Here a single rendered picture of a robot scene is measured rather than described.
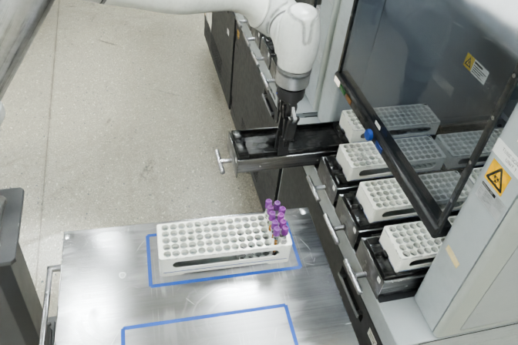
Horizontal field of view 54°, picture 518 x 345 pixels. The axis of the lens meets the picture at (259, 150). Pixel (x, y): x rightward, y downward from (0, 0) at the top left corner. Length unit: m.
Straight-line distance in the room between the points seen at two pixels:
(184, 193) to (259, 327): 1.43
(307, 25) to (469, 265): 0.63
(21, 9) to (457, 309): 1.15
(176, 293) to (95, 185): 1.46
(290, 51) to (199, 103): 1.80
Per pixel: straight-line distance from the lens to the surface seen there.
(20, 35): 1.32
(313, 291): 1.17
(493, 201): 1.01
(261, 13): 1.33
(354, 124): 1.57
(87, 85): 3.19
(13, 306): 1.66
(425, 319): 1.32
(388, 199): 1.36
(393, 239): 1.26
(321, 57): 1.68
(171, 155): 2.65
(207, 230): 1.18
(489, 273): 1.12
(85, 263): 1.21
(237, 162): 1.45
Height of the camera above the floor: 1.78
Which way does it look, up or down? 41 degrees down
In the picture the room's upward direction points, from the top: 7 degrees clockwise
